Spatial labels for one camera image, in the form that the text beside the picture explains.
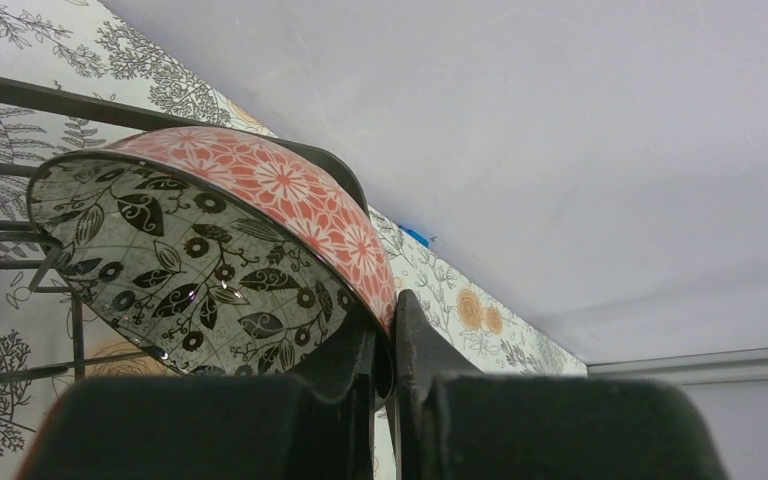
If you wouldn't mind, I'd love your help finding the black wire dish rack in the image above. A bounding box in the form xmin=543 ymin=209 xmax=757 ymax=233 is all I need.
xmin=0 ymin=67 xmax=372 ymax=391

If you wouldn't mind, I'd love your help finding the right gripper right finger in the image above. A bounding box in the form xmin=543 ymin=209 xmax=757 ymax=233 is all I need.
xmin=394 ymin=290 xmax=727 ymax=480

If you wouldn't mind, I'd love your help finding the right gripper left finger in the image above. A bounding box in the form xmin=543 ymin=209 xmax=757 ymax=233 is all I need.
xmin=18 ymin=320 xmax=375 ymax=479

